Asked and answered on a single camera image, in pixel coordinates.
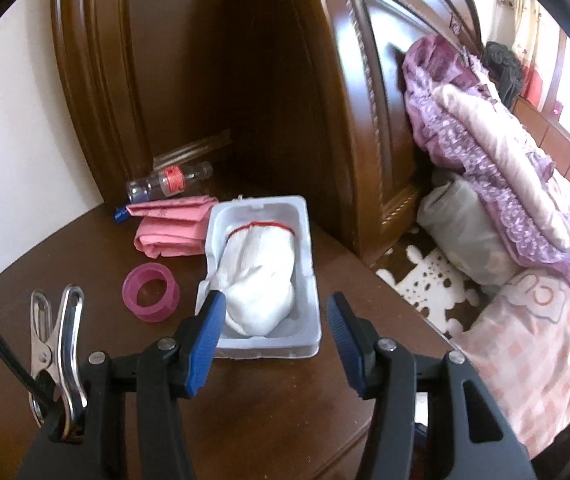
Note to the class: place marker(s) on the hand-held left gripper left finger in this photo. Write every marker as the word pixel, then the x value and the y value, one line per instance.
pixel 207 342

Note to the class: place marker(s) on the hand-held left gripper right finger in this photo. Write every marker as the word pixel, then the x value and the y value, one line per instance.
pixel 342 342

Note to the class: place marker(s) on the white knit glove red trim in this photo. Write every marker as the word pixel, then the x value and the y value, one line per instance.
pixel 260 280

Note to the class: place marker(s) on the white plastic tray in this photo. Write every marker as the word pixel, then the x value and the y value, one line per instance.
pixel 310 260

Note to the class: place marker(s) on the pink cloth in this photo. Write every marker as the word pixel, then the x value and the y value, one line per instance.
pixel 170 225

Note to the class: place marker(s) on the brown white cow-print sheet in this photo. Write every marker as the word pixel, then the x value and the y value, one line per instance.
pixel 430 285

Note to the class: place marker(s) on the silver metal clip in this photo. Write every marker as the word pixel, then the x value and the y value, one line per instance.
pixel 67 340

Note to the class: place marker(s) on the small blue plastic piece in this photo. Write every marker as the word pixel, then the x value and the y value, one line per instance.
pixel 121 214

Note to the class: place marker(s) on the brown wooden nightstand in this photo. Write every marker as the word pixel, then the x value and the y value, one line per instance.
pixel 65 260

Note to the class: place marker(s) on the clear plastic bottle red label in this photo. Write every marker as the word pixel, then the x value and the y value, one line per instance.
pixel 165 182

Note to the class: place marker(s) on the grey pillow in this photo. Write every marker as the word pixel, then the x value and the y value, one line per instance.
pixel 465 225

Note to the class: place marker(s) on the carved wooden headboard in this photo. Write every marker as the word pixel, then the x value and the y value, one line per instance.
pixel 365 110

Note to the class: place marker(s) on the purple lace quilt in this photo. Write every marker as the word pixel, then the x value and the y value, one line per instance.
pixel 440 125

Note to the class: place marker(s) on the peach folded quilt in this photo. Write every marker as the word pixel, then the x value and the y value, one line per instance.
pixel 505 160

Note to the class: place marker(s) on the dark clothing pile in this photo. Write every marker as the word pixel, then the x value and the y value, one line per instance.
pixel 502 67

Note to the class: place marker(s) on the pale floral curtain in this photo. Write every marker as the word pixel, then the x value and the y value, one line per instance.
pixel 530 25

